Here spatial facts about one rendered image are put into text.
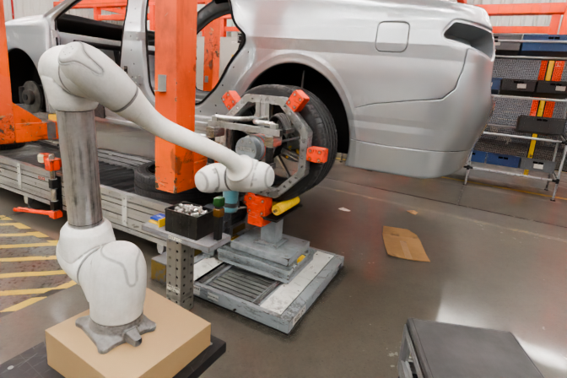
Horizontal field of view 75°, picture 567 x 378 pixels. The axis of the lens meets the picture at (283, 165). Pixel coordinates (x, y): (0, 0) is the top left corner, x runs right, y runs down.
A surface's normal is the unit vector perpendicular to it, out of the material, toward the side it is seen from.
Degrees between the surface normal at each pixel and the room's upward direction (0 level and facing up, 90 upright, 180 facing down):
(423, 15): 81
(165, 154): 90
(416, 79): 90
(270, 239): 90
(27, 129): 90
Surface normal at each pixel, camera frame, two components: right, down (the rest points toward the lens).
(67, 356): -0.49, 0.16
